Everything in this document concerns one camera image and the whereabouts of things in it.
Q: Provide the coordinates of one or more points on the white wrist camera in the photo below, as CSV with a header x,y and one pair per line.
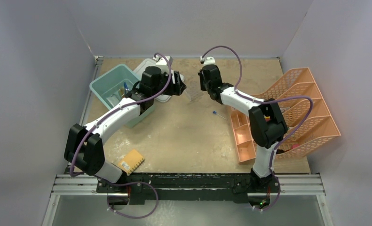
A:
x,y
164,63
209,60

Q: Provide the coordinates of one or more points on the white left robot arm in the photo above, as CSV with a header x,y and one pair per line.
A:
x,y
84,147

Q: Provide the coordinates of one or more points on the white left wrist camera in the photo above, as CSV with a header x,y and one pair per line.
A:
x,y
164,63

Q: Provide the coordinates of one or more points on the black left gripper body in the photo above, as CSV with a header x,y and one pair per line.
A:
x,y
164,78

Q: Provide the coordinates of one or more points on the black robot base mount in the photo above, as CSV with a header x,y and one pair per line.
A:
x,y
239,188

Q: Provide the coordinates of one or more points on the aluminium front frame rail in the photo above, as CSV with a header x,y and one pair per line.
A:
x,y
290,185

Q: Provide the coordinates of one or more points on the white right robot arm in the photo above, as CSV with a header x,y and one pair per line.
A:
x,y
266,121

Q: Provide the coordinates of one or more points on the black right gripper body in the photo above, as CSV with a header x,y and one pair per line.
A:
x,y
208,87

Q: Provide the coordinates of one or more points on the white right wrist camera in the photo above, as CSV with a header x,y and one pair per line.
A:
x,y
209,60

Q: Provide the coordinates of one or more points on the clear plastic tube rack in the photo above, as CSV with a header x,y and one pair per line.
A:
x,y
193,92

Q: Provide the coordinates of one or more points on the blue safety glasses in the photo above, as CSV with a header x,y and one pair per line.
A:
x,y
126,89

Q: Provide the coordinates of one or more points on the aluminium table edge rail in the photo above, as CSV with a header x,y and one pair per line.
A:
x,y
98,66

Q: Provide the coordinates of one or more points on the white plastic bin lid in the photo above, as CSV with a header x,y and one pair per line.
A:
x,y
141,68

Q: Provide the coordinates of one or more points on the teal plastic bin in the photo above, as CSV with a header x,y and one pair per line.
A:
x,y
109,89

